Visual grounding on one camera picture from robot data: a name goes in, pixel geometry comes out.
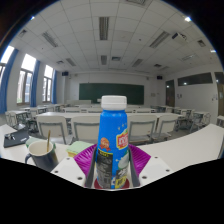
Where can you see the bright window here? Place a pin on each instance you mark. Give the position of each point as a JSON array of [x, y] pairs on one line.
[[47, 85], [6, 55], [25, 80]]

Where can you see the ceiling projector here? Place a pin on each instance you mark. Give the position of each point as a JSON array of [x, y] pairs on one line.
[[179, 36]]

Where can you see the dark grey mug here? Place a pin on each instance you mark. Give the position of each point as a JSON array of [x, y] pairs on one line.
[[43, 161]]

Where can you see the ceiling light panels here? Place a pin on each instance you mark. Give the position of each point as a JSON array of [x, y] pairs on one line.
[[104, 28]]

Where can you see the dark green chalkboard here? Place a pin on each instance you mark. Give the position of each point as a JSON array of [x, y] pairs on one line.
[[111, 93]]

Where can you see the bunch of keys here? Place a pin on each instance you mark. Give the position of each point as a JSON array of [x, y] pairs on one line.
[[10, 136]]

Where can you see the green and yellow sponge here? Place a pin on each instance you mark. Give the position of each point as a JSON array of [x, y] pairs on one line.
[[78, 147]]

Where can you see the blue white-capped drink bottle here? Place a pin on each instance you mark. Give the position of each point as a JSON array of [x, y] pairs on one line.
[[111, 140]]

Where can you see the dark door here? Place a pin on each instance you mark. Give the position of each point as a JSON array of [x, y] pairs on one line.
[[170, 93]]

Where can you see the thin wooden stir stick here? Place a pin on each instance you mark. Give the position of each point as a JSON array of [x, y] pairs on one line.
[[48, 140]]

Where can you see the grey classroom chairs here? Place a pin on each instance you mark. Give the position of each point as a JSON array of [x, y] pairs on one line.
[[53, 126]]

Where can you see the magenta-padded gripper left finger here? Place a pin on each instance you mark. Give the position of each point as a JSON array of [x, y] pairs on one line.
[[81, 160]]

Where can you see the black wall speaker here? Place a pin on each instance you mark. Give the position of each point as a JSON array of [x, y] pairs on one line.
[[65, 73], [159, 77]]

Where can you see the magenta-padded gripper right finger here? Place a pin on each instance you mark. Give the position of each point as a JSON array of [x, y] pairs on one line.
[[141, 160]]

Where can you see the dark high wall window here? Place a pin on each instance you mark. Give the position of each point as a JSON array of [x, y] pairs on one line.
[[195, 79]]

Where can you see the blue curtain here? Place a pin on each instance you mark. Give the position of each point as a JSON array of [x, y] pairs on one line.
[[34, 83], [7, 80], [54, 86]]

